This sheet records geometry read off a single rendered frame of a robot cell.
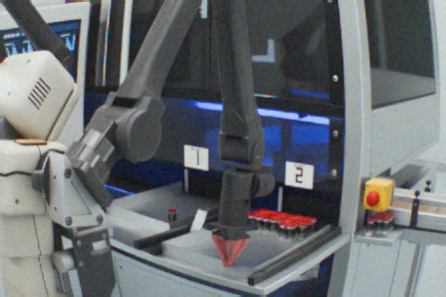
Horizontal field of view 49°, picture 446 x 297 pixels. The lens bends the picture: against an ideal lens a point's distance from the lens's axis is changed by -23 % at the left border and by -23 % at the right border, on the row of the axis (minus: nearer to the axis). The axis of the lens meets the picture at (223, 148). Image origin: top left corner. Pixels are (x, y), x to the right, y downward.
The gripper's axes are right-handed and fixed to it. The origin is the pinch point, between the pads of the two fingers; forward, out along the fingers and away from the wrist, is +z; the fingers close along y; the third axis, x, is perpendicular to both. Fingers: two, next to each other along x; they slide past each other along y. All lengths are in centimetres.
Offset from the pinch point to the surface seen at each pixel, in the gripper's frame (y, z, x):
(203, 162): 36, -16, 38
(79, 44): 20, -51, 88
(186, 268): -1.0, 3.8, 10.1
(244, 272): 0.8, 1.4, -4.1
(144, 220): 12.6, -0.9, 36.6
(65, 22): 11, -58, 88
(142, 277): 45, 31, 68
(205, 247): 11.9, 1.1, 15.2
